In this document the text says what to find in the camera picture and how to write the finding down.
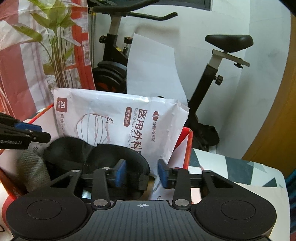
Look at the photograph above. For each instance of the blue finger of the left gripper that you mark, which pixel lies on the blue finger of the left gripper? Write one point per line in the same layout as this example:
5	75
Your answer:
28	127

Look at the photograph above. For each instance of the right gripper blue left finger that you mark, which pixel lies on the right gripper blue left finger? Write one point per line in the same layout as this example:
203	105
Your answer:
101	177

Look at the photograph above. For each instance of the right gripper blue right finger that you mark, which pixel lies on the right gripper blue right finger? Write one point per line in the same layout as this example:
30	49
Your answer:
179	180

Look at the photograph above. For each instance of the grey knitted cloth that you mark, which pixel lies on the grey knitted cloth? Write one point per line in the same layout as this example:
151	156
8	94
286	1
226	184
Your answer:
32	170

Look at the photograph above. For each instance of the black sleep eye mask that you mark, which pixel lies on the black sleep eye mask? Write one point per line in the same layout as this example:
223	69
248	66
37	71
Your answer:
68	153

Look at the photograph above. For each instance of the white face mask pack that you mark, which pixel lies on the white face mask pack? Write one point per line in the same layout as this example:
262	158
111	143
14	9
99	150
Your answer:
151	126

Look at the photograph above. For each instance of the white plastic pouch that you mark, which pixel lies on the white plastic pouch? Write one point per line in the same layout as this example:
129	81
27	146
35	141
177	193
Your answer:
156	189

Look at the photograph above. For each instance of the red strawberry cardboard box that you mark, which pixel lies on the red strawberry cardboard box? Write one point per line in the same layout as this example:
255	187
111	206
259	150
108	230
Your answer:
11	190

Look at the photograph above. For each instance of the black exercise bike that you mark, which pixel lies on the black exercise bike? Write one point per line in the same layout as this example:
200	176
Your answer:
110	73

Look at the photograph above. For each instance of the white curved board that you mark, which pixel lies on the white curved board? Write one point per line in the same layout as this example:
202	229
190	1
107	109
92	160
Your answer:
151	70

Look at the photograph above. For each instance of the dark window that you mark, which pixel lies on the dark window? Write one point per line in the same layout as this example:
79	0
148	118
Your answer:
198	4

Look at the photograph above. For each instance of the wooden door frame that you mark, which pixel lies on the wooden door frame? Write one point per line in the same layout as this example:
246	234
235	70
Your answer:
274	145

